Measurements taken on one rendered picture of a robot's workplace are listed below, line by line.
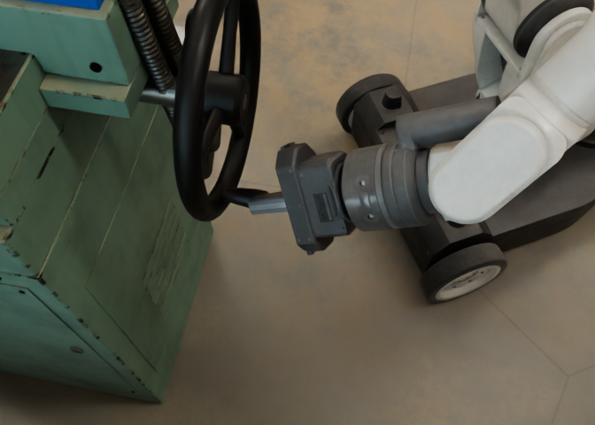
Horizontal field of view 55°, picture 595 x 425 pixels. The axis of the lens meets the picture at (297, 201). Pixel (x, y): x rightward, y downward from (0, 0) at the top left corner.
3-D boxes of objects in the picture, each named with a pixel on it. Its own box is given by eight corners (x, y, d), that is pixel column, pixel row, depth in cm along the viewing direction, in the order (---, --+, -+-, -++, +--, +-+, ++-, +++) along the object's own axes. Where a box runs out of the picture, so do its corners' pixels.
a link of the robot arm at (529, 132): (482, 209, 59) (592, 116, 51) (462, 240, 51) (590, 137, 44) (436, 163, 59) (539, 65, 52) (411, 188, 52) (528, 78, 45)
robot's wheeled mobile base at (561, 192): (541, 74, 173) (590, -18, 145) (649, 216, 149) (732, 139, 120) (344, 131, 163) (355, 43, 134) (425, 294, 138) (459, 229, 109)
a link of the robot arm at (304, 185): (329, 234, 70) (423, 224, 64) (294, 267, 62) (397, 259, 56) (302, 135, 67) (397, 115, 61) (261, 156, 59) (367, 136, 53)
